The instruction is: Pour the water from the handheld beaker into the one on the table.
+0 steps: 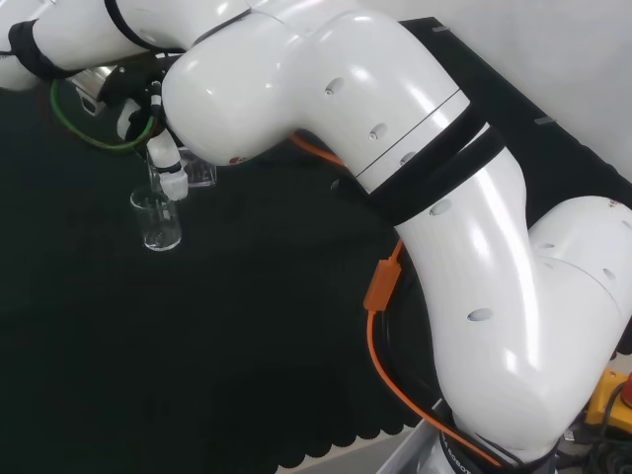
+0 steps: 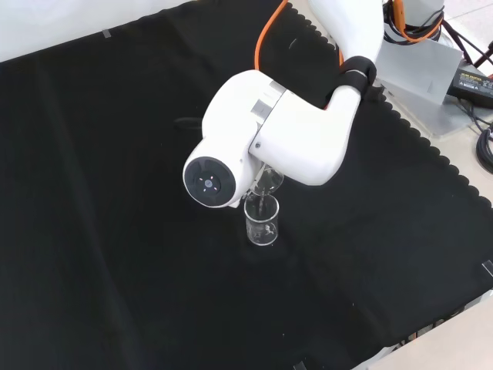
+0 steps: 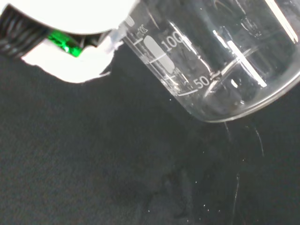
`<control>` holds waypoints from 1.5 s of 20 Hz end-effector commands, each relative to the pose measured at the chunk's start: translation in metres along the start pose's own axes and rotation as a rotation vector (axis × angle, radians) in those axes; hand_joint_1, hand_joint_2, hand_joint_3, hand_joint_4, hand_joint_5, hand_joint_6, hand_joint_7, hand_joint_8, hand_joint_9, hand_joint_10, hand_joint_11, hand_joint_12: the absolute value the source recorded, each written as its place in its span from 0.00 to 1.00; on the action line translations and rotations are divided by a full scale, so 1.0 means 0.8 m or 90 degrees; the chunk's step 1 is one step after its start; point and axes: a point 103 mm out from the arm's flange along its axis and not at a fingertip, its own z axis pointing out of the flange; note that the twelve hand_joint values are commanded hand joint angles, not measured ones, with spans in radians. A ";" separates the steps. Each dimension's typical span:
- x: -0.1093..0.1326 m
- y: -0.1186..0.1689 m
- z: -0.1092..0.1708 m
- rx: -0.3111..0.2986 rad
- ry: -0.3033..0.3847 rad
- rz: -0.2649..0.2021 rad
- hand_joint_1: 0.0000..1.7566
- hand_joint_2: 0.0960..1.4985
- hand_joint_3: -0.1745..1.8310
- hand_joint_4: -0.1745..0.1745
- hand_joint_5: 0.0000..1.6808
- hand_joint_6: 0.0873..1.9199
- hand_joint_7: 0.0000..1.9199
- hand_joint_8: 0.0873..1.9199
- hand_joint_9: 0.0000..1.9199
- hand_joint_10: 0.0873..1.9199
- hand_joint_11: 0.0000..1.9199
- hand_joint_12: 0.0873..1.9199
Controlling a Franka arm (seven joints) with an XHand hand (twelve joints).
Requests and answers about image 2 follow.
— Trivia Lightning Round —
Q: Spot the clear glass beaker with water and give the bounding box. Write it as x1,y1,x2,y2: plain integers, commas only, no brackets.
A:
252,163,285,196

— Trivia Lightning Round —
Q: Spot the black bench cloth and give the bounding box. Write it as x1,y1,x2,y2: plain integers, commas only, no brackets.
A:
0,0,493,370

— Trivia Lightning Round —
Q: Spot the black power adapter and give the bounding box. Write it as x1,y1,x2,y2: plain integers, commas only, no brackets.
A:
446,63,493,109

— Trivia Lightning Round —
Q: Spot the black tripod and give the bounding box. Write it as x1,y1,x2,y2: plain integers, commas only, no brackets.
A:
441,17,493,70

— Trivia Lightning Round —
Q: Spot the orange cable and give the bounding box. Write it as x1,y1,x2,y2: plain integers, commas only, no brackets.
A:
255,0,438,72

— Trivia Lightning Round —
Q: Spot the grey metal base plate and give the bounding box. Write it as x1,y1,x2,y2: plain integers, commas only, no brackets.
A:
375,36,493,136

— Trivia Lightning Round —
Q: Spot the black coiled cable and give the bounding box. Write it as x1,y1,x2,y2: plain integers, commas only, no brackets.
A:
475,123,493,174

